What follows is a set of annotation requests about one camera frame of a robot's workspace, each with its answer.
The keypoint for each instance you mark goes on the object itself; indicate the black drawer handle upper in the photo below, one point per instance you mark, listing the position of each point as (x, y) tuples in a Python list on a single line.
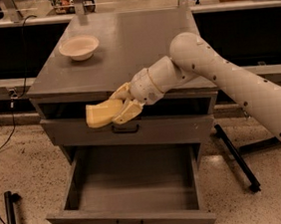
[(125, 129)]

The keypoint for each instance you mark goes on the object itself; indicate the black stand leg right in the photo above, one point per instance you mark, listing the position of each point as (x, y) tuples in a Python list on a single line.
[(238, 152)]

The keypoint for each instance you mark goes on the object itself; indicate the closed grey upper drawer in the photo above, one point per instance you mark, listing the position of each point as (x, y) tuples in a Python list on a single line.
[(156, 130)]

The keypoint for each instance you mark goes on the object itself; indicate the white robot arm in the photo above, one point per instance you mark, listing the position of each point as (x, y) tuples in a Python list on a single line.
[(190, 56)]

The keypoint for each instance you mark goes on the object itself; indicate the yellow sponge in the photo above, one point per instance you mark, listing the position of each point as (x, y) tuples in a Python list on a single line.
[(102, 114)]

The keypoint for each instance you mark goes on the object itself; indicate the open grey bottom drawer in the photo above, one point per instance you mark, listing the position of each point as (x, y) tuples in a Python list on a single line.
[(156, 183)]

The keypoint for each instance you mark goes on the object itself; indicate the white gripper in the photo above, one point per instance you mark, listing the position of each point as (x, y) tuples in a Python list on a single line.
[(143, 86)]

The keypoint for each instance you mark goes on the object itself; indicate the grey drawer cabinet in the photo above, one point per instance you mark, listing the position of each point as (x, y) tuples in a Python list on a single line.
[(129, 41)]

